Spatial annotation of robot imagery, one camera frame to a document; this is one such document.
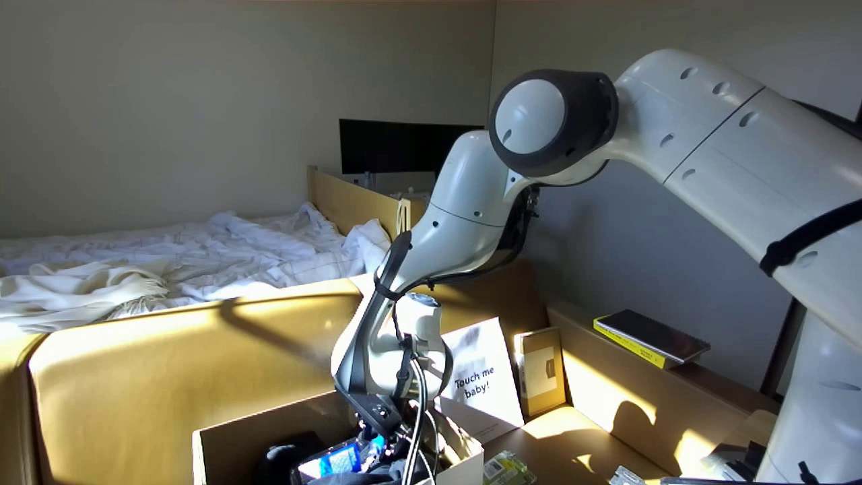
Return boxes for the black arm strap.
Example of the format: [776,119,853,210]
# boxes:
[757,198,862,278]

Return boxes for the green snack packet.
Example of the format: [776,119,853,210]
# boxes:
[481,451,537,485]

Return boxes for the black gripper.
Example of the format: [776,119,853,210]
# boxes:
[334,386,410,441]

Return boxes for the black book with orange swirl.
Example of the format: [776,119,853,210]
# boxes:
[598,308,714,367]

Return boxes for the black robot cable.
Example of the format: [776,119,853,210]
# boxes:
[334,183,542,485]

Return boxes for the white printed sign card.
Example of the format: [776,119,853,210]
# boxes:
[435,315,528,428]

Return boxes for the small cardboard box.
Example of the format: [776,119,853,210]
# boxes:
[512,324,570,424]

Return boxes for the yellow book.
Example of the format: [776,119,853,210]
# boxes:
[590,319,688,373]

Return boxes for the black computer monitor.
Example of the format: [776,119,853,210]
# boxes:
[335,117,485,179]

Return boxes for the clear bottle with blue cap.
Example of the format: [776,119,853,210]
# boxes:
[299,432,391,482]

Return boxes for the black slanted pole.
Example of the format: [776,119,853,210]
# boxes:
[768,299,811,400]

